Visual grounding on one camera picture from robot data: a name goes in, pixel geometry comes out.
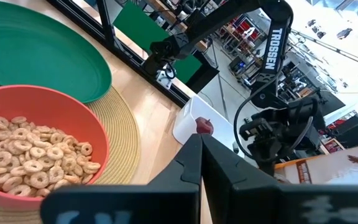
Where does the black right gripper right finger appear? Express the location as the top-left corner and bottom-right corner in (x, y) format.
(201, 133), (358, 224)

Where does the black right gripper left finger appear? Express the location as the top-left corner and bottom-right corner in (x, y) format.
(40, 133), (203, 224)

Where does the pumpkin cereal box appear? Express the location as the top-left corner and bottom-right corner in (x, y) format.
(273, 141), (358, 187)

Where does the red apple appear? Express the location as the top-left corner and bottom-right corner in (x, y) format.
(195, 116), (214, 135)

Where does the orange bowl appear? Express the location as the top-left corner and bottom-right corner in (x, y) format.
(0, 84), (111, 212)

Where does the green plate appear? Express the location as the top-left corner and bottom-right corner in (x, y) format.
(0, 0), (113, 104)

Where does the yellow woven round placemat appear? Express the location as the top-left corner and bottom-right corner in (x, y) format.
(0, 80), (142, 224)

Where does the white plastic container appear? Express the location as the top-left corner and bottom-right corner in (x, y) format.
(172, 95), (246, 160)

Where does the red storage shelf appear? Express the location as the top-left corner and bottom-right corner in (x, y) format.
(221, 14), (267, 57)

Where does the cereal rings heap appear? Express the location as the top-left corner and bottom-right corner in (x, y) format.
(0, 116), (102, 198)

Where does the green floor mat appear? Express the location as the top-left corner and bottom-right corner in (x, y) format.
(112, 1), (203, 84)

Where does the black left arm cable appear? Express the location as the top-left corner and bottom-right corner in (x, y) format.
(232, 80), (281, 160)

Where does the black aluminium table frame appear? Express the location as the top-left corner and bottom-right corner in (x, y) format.
(47, 0), (220, 108)

